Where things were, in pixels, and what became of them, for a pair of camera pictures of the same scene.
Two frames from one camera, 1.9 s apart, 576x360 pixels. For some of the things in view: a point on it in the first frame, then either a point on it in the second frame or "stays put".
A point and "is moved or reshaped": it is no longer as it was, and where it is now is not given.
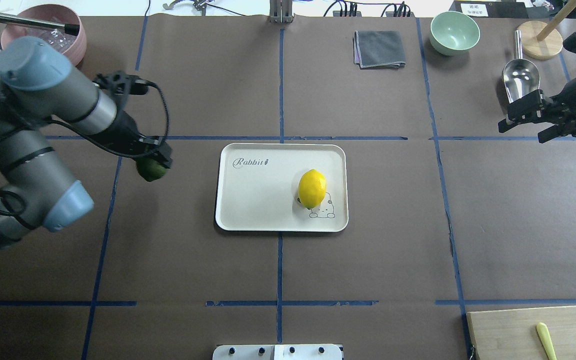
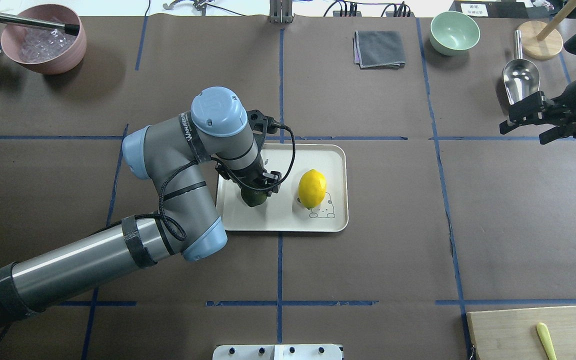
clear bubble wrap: (62, 40) stays put
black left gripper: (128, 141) to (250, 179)
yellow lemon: (312, 188) stays put
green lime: (150, 170) is moved or reshaped
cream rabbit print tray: (258, 184) stays put
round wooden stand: (540, 40) stays put
